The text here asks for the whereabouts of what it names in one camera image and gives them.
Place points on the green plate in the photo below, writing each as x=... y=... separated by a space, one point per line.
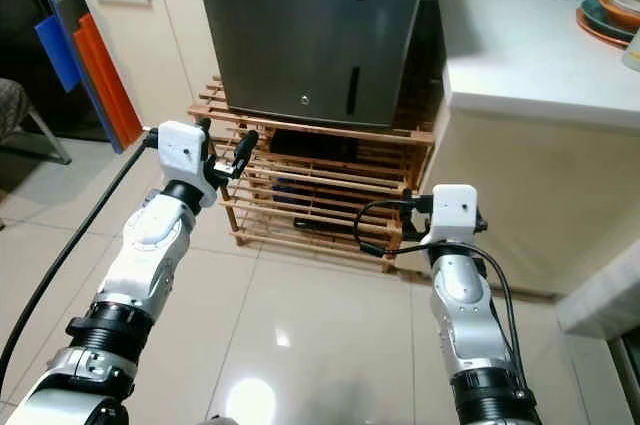
x=588 y=13

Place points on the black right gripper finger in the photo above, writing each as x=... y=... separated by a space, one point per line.
x=410 y=199

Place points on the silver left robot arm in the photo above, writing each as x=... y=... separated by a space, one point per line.
x=150 y=245

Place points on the orange plate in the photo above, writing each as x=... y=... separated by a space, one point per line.
x=600 y=37

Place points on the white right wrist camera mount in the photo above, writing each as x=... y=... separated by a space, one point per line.
x=452 y=213

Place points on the orange cutting board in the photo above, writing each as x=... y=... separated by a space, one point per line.
x=110 y=95

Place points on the large grey blue board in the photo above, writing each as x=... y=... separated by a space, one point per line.
x=72 y=5

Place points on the wooden slatted rack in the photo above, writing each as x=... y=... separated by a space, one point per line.
x=210 y=110

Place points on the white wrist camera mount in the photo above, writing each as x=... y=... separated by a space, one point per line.
x=182 y=153
x=452 y=213

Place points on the small blue cutting board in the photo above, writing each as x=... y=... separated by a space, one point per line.
x=57 y=50

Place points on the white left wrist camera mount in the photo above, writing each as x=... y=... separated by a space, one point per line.
x=182 y=153

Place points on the white furniture edge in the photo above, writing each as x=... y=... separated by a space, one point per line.
x=595 y=305

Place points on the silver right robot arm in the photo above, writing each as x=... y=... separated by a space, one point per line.
x=465 y=315

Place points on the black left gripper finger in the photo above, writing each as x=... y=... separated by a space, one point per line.
x=207 y=129
x=247 y=152

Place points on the chair with patterned seat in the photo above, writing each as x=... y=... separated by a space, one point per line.
x=12 y=105

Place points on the cream kitchen cabinet white top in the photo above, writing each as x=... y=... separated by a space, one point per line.
x=150 y=55

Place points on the silver mini fridge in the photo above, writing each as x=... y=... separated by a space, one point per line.
x=300 y=25

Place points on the white island counter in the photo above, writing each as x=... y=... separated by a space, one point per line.
x=510 y=45

